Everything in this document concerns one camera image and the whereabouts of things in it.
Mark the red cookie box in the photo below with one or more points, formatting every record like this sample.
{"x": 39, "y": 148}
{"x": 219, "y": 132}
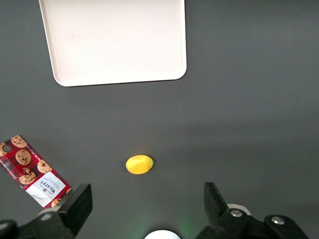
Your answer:
{"x": 27, "y": 166}

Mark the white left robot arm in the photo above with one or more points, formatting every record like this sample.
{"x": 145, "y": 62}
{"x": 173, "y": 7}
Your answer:
{"x": 162, "y": 235}

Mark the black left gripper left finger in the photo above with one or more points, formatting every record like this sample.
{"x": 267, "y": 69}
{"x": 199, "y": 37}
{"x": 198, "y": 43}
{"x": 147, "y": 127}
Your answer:
{"x": 79, "y": 204}

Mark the yellow lemon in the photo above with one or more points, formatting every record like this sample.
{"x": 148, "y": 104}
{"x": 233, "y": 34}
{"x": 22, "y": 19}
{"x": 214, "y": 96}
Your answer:
{"x": 139, "y": 164}

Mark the white rectangular tray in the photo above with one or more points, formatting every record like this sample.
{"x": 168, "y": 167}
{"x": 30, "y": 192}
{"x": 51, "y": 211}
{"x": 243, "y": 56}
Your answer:
{"x": 114, "y": 39}

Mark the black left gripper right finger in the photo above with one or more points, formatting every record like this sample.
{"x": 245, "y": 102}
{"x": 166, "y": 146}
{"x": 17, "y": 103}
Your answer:
{"x": 213, "y": 204}

